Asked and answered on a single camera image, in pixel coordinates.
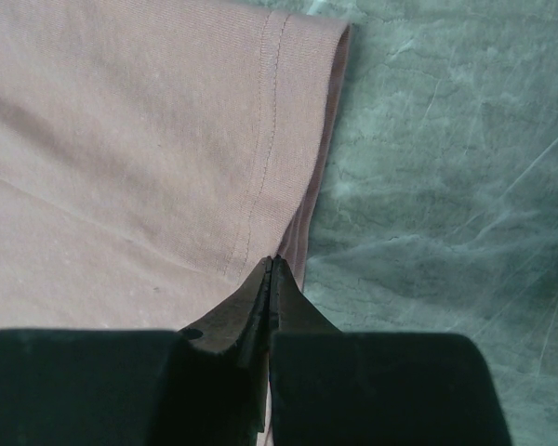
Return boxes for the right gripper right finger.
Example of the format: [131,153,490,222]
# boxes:
[270,257,512,445]

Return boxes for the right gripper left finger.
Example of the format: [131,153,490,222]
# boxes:
[0,258,272,445]

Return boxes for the pink printed t shirt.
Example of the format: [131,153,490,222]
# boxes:
[0,1,351,329]

